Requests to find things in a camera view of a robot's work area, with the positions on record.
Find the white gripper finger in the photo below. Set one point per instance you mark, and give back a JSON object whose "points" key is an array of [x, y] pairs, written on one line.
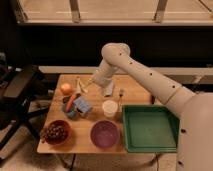
{"points": [[84, 90], [78, 87]]}

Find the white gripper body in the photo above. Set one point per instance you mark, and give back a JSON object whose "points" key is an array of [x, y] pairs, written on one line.
{"points": [[86, 84]]}

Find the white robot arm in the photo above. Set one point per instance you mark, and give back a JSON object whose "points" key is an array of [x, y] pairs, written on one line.
{"points": [[195, 111]]}

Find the dark blue bowl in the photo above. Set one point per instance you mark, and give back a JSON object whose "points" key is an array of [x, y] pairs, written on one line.
{"points": [[73, 111]]}

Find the red bowl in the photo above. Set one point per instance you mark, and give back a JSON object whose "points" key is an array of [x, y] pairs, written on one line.
{"points": [[66, 127]]}

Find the purple bowl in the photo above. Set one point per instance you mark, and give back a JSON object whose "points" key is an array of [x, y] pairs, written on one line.
{"points": [[104, 134]]}

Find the orange fruit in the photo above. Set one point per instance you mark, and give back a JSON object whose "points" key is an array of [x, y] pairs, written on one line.
{"points": [[66, 89]]}

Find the white plastic cup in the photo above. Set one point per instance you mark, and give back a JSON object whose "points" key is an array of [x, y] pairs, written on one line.
{"points": [[110, 108]]}

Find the clear plastic fork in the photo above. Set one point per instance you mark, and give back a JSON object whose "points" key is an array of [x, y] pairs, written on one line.
{"points": [[121, 94]]}

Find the dark grape bunch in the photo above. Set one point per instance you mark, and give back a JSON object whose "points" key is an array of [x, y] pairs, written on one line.
{"points": [[53, 133]]}

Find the black office chair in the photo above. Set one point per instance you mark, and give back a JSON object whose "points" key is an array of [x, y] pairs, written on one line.
{"points": [[17, 90]]}

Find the green plastic tray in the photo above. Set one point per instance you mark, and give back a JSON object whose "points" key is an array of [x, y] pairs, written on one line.
{"points": [[149, 129]]}

